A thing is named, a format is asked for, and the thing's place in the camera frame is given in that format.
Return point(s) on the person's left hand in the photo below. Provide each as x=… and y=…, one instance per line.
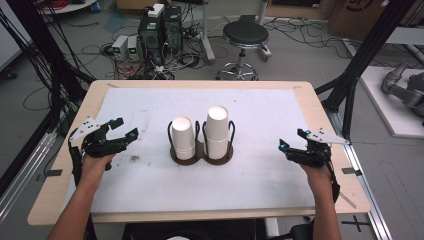
x=95, y=168

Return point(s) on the black frame post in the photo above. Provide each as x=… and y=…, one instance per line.
x=363, y=56
x=40, y=43

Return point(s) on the person's right hand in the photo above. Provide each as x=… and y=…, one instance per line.
x=315, y=175

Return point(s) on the brown cardboard box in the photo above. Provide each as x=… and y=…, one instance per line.
x=353, y=16

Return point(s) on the person's dark clothing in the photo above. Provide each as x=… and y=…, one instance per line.
x=186, y=231

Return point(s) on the black tape piece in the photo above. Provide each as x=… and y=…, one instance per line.
x=53, y=173
x=351, y=171

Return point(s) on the black computer tower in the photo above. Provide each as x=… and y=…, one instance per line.
x=173, y=28
x=151, y=36

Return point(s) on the aluminium rail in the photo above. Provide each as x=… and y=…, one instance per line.
x=23, y=173
x=370, y=200

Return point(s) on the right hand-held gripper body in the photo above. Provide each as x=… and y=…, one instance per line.
x=313, y=151

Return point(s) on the grey desk leg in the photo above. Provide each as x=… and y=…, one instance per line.
x=207, y=36
x=265, y=50

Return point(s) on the white foam mat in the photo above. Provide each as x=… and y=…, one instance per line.
x=253, y=126

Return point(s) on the white box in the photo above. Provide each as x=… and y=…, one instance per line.
x=156, y=10

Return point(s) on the thin wooden stick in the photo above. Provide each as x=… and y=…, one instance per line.
x=348, y=200

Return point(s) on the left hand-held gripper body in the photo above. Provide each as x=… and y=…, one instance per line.
x=100, y=145

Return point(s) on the black tape cross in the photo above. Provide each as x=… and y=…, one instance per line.
x=356, y=223

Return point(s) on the white floor board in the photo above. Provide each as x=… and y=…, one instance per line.
x=386, y=113

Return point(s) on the white round table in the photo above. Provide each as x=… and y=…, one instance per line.
x=70, y=6

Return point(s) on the dark brown cup holder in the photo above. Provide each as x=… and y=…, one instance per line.
x=200, y=155

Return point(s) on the light wooden table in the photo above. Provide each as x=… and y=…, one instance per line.
x=43, y=206

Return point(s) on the grey power supply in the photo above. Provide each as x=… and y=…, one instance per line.
x=120, y=48
x=133, y=48

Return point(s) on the black round stool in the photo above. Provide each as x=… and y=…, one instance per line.
x=245, y=33

